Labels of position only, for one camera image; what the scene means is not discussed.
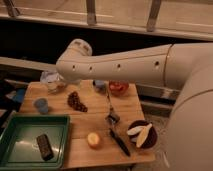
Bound green plastic tray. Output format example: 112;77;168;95
0;115;70;171

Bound red bowl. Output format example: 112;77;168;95
109;81;129;96

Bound dark brown rectangular block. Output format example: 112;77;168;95
36;134;54;161

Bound small blue cup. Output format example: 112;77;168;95
93;80;106;90

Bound white banana slice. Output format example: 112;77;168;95
127;126;145;136

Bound wooden table board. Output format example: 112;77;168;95
20;81;155;170

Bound dark grape bunch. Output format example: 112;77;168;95
67;91;88;112

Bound metal utensil with dark head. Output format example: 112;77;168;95
107;93;120;123

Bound yellow round fruit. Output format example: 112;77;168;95
87;132;101;148

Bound blue plastic cup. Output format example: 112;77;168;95
33;98;49;114

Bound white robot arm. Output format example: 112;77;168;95
56;39;213;171

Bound dark maroon bowl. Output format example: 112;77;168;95
128;120;157;149

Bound yellow banana slice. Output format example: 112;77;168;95
136;124;152;148

